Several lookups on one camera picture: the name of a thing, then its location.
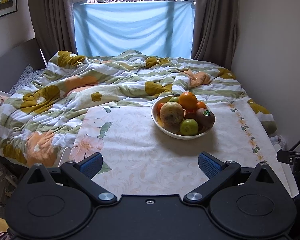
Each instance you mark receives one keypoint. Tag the brown curtain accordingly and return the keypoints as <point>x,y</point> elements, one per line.
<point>215,31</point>
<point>53,24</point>

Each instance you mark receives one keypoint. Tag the patterned grey pillow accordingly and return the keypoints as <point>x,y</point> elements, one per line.
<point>29,74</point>

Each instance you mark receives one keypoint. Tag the large brown pear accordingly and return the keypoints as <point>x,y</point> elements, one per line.
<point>171,115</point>

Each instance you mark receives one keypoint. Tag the cream oval fruit bowl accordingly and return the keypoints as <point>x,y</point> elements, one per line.
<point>156,118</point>

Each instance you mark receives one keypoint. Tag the brown kiwi with sticker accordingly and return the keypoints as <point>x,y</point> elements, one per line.
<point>205,117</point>

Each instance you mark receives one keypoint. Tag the green apple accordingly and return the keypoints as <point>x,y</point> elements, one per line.
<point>189,127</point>
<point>174,99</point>

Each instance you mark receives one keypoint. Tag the green striped floral duvet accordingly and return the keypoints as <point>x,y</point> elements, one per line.
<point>40,120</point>

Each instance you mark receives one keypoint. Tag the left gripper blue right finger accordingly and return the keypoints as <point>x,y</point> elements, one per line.
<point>220,174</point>

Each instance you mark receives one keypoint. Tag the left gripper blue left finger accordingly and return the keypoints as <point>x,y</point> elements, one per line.
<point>79,176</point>

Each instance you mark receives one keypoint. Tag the white plastic bag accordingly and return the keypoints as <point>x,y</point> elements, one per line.
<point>278,141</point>

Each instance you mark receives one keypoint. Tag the small white box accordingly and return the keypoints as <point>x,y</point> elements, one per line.
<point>3,97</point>

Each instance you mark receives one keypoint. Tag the small mandarin orange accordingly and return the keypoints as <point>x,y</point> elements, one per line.
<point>159,107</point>

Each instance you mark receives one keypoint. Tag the light blue window cloth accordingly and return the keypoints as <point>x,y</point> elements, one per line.
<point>156,28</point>

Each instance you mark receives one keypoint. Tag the floral cream tablecloth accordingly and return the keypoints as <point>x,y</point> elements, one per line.
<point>139,158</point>

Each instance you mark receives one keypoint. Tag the left brown curtain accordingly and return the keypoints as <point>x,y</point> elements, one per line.
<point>53,24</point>

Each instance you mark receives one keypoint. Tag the right brown curtain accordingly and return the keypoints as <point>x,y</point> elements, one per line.
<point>215,31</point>

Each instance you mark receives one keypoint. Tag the large orange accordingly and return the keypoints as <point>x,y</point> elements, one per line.
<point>188,101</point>
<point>201,105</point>

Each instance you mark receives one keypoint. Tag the grey headboard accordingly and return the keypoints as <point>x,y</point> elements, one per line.
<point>13,63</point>

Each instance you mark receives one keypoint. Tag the small mandarin in bowl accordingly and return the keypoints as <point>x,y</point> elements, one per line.
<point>190,114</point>

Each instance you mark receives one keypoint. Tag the green apple in bowl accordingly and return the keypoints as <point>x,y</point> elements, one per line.
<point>174,99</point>

